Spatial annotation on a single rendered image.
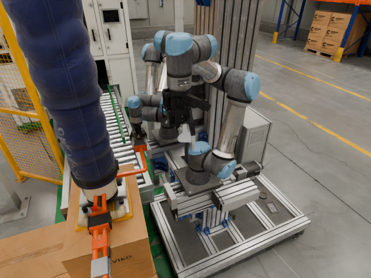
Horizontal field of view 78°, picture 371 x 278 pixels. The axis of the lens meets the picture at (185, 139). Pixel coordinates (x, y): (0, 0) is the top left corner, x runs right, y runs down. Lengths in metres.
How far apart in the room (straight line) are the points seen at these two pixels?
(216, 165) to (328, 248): 1.71
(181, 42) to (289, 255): 2.13
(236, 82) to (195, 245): 1.43
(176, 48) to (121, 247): 0.97
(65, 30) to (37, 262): 1.43
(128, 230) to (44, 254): 0.74
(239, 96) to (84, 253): 1.02
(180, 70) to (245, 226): 1.77
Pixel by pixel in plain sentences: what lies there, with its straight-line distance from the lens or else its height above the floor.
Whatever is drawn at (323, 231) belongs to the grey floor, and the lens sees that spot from 2.73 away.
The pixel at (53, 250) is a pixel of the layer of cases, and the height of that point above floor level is 0.54.
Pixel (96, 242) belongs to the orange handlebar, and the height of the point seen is 1.09.
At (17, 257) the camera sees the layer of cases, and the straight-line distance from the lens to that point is 1.96.
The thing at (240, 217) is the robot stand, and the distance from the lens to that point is 2.28.
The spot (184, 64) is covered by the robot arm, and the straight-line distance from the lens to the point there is 0.67.
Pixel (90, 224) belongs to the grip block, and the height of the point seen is 1.09.
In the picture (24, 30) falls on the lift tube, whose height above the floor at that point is 1.87.
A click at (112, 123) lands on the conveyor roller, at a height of 0.52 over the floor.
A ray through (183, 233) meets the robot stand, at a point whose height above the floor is 0.21.
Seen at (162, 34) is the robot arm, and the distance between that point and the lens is 0.84.
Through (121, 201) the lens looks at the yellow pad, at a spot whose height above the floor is 0.99.
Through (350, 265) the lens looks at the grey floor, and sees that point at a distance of 2.63.
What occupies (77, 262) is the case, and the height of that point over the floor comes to 0.91.
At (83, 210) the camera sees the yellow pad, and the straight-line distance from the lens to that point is 1.38.
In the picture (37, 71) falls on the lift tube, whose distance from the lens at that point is 0.97.
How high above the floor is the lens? 1.99
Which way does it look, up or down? 35 degrees down
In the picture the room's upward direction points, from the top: straight up
